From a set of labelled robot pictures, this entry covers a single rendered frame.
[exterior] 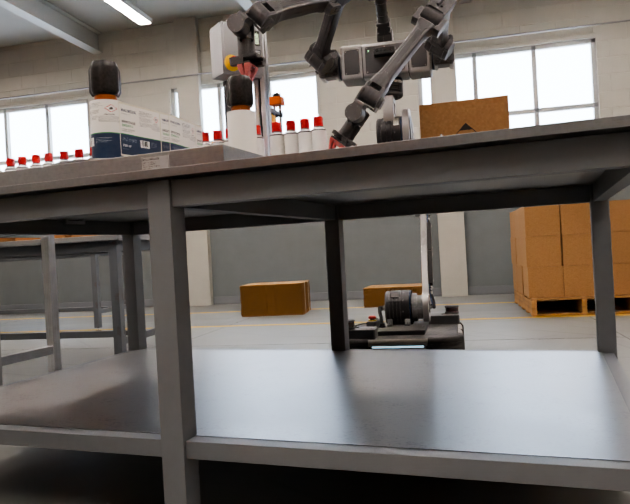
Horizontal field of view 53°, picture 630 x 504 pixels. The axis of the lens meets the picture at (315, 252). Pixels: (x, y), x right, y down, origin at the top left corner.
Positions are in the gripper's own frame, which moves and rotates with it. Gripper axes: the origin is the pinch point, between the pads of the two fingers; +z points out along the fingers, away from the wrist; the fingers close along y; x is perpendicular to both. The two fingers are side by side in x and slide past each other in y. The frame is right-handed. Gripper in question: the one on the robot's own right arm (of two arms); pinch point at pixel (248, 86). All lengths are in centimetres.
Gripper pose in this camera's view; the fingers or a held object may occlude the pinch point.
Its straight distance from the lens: 210.8
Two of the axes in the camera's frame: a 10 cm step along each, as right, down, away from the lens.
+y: 9.4, -0.5, -3.3
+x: 3.3, -0.2, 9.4
